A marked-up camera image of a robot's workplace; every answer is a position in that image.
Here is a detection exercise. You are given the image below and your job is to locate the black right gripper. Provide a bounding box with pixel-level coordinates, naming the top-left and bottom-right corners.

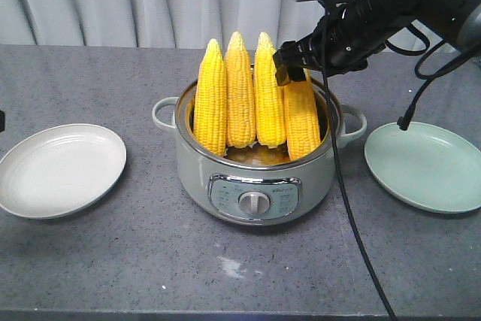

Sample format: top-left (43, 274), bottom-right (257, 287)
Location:
top-left (273, 0), bottom-right (387, 86)

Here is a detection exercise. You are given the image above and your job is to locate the yellow corn cob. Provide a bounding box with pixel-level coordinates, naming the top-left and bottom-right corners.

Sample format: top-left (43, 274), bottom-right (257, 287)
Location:
top-left (193, 38), bottom-right (227, 156)
top-left (283, 70), bottom-right (322, 161)
top-left (253, 32), bottom-right (286, 148)
top-left (225, 32), bottom-right (256, 148)

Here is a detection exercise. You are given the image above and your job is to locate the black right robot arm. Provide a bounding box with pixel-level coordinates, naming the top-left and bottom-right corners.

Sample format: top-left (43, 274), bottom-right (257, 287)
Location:
top-left (273, 0), bottom-right (480, 86)

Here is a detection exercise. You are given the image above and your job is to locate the green electric cooking pot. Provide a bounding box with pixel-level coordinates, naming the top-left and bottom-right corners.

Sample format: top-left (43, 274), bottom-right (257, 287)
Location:
top-left (152, 80), bottom-right (368, 226)

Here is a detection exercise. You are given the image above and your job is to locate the light green plate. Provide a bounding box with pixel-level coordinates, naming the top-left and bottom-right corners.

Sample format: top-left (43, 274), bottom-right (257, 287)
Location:
top-left (365, 122), bottom-right (480, 213)

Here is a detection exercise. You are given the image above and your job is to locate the grey white curtain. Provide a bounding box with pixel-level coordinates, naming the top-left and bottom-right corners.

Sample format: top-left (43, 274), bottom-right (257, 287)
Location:
top-left (0, 0), bottom-right (481, 53)

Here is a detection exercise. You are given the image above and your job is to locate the beige white plate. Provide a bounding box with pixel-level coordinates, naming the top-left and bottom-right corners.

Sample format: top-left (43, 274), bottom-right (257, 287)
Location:
top-left (1, 123), bottom-right (127, 219)

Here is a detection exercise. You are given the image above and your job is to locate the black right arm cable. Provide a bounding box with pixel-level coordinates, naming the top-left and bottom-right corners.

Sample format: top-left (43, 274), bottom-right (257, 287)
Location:
top-left (321, 16), bottom-right (481, 321)

